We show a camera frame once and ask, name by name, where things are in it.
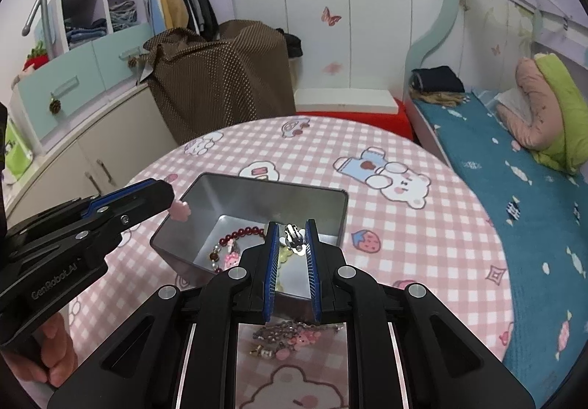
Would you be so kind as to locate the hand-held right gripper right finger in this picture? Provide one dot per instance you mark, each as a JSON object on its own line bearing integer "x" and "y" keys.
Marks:
{"x": 313, "y": 262}

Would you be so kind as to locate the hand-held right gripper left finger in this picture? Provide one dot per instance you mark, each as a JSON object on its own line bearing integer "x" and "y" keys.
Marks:
{"x": 272, "y": 262}

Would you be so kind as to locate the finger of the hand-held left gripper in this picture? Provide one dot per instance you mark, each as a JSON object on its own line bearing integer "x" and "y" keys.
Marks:
{"x": 147, "y": 204}
{"x": 124, "y": 194}

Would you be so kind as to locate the silver metal clip charm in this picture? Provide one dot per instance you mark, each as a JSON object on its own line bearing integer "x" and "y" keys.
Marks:
{"x": 294, "y": 236}

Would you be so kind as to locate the pink flower charm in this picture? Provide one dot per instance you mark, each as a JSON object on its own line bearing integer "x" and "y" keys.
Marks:
{"x": 180, "y": 210}

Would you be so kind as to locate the grey metal tin box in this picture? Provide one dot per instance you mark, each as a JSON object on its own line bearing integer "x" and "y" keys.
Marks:
{"x": 285, "y": 202}

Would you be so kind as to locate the person's left hand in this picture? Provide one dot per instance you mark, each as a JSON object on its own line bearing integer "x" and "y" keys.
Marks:
{"x": 62, "y": 344}

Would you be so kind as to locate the beige cabinet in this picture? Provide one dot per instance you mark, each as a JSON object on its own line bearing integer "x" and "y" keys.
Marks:
{"x": 92, "y": 147}

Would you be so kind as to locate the pinecone drawer knob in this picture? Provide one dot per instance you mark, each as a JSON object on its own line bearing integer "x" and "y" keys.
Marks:
{"x": 134, "y": 62}
{"x": 55, "y": 106}

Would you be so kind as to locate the green packet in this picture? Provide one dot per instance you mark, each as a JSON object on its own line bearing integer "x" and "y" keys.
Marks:
{"x": 16, "y": 156}

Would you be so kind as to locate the teal drawer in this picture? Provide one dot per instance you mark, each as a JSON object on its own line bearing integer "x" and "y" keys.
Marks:
{"x": 110, "y": 66}
{"x": 82, "y": 69}

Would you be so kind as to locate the brown dotted cloth cover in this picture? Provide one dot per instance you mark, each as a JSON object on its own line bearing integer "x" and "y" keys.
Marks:
{"x": 220, "y": 82}

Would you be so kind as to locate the red strawberry plush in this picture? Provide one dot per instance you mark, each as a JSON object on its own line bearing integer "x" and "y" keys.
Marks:
{"x": 36, "y": 57}

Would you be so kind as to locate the folded dark blue jeans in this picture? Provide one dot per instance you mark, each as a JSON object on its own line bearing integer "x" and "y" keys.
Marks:
{"x": 85, "y": 33}

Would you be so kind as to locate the white board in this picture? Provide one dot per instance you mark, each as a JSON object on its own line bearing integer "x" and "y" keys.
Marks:
{"x": 344, "y": 98}

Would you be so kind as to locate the red stool with white board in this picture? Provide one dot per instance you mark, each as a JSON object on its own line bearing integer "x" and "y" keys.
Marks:
{"x": 399, "y": 119}

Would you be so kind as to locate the folded light blue jeans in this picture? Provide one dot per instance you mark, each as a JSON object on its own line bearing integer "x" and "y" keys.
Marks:
{"x": 123, "y": 14}

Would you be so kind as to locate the pink flower sticker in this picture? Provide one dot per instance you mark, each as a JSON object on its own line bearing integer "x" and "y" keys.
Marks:
{"x": 333, "y": 68}

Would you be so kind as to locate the light blue hanging garment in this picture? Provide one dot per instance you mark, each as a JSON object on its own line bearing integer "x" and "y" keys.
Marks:
{"x": 150, "y": 0}

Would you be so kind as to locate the blue candy print bedsheet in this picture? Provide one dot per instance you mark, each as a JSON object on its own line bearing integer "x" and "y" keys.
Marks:
{"x": 505, "y": 206}

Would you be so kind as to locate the black hanging jacket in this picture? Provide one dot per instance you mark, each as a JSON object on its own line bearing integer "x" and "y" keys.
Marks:
{"x": 204, "y": 9}

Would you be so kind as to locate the folded tan clothes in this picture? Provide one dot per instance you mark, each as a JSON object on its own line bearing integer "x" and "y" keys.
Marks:
{"x": 441, "y": 98}

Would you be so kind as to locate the black cloth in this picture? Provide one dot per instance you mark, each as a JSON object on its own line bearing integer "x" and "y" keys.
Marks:
{"x": 291, "y": 43}

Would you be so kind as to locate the folded black clothes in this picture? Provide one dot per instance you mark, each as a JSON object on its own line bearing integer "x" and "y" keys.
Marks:
{"x": 436, "y": 78}

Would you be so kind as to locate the white wardrobe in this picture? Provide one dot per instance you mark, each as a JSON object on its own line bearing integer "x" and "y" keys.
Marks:
{"x": 367, "y": 23}

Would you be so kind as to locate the pink butterfly sticker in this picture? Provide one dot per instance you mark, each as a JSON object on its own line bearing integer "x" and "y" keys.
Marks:
{"x": 330, "y": 16}

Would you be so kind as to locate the white pillow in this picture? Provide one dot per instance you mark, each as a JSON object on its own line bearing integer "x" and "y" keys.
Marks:
{"x": 512, "y": 101}

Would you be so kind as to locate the pink quilt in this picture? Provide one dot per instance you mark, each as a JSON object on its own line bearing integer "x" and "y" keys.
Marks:
{"x": 533, "y": 114}

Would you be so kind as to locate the small butterfly sticker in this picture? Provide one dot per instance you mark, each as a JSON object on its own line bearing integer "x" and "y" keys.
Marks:
{"x": 495, "y": 50}

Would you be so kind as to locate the teal white bunk bed frame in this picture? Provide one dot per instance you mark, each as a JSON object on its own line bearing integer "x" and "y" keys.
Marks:
{"x": 445, "y": 9}

